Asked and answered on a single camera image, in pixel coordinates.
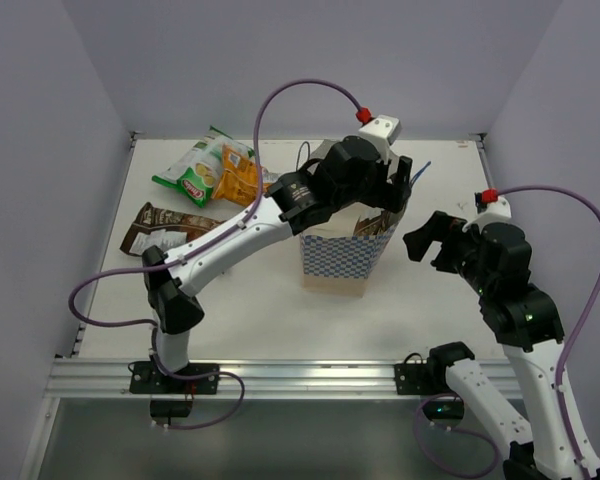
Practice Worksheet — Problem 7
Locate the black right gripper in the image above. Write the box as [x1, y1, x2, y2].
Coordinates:
[403, 209, 494, 297]

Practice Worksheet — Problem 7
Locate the yellow snack bag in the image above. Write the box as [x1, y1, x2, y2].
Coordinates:
[212, 144, 258, 207]

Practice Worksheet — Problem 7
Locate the green Chuba chips bag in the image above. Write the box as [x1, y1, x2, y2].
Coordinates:
[151, 125, 253, 207]

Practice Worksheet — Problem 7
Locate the dark brown snack bag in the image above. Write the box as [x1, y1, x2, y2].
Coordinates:
[353, 208, 400, 236]
[119, 202, 223, 257]

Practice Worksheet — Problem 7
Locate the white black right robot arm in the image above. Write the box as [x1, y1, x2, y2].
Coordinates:
[403, 211, 600, 479]

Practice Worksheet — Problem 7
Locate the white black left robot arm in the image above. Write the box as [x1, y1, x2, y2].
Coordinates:
[142, 136, 413, 393]

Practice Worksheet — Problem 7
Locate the blue checkered paper bag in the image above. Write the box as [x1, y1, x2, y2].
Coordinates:
[299, 203, 404, 298]

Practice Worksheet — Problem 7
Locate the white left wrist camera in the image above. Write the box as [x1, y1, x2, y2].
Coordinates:
[358, 115, 402, 146]

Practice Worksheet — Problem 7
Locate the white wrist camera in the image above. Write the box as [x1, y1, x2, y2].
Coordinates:
[462, 188, 511, 232]
[358, 115, 402, 146]

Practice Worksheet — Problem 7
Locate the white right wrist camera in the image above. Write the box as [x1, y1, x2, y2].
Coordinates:
[462, 188, 511, 232]

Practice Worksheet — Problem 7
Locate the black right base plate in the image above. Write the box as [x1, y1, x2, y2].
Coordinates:
[393, 352, 465, 425]

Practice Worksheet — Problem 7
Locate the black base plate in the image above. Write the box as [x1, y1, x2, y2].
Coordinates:
[127, 360, 220, 423]
[393, 352, 465, 425]

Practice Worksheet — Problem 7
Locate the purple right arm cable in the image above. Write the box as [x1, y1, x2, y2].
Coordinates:
[497, 185, 600, 480]

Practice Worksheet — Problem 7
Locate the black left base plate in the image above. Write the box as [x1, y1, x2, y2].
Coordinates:
[127, 360, 220, 423]

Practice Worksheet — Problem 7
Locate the aluminium mounting rail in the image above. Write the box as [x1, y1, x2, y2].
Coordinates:
[43, 357, 581, 400]

